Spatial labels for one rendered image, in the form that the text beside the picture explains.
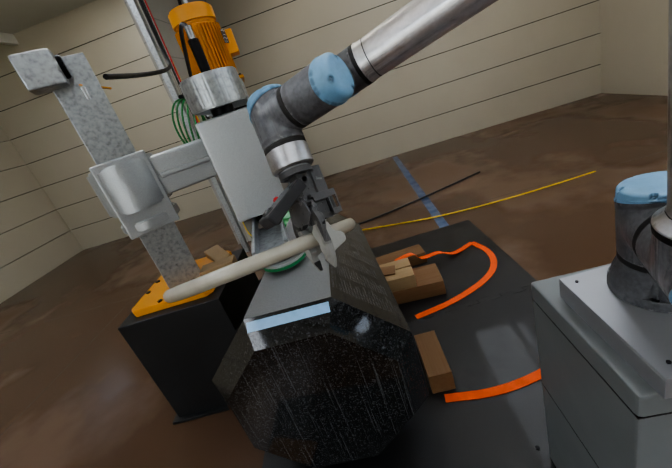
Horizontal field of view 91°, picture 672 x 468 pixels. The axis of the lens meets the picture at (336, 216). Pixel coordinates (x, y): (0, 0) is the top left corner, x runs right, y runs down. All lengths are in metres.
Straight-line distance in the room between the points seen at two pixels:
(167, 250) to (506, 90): 6.19
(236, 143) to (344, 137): 5.16
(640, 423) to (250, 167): 1.30
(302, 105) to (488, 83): 6.33
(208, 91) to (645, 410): 1.44
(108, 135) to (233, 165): 0.84
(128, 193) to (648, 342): 1.99
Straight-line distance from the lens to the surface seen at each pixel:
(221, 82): 1.34
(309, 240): 0.65
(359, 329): 1.29
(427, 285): 2.44
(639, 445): 1.05
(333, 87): 0.62
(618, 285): 1.03
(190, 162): 2.01
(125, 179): 1.97
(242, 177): 1.37
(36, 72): 2.00
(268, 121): 0.68
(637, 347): 0.94
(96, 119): 2.05
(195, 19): 2.07
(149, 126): 7.37
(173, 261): 2.13
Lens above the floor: 1.56
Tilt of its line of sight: 21 degrees down
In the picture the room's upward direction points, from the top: 19 degrees counter-clockwise
